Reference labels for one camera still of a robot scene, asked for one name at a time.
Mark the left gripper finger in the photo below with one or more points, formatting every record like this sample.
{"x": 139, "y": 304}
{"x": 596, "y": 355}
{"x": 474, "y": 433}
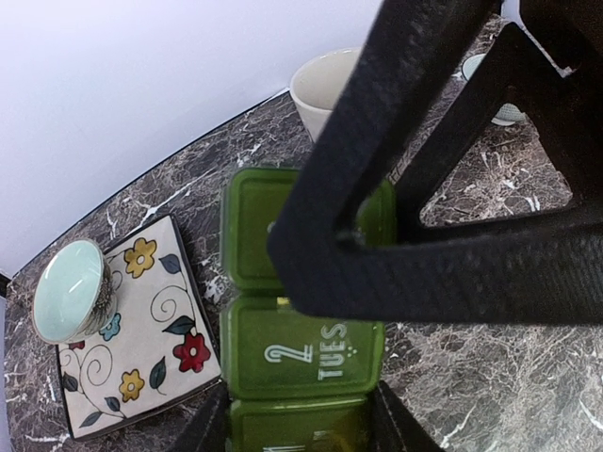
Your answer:
{"x": 551, "y": 67}
{"x": 411, "y": 50}

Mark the cream ceramic mug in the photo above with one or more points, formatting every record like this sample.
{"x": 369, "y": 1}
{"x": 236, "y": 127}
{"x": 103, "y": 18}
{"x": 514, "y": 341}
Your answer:
{"x": 317, "y": 85}

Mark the floral square plate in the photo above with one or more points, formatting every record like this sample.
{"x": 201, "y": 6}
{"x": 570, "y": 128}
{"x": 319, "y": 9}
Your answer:
{"x": 158, "y": 349}

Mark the teal bowl on plate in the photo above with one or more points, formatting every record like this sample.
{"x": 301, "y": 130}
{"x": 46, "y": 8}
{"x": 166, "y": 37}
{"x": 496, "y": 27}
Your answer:
{"x": 74, "y": 297}

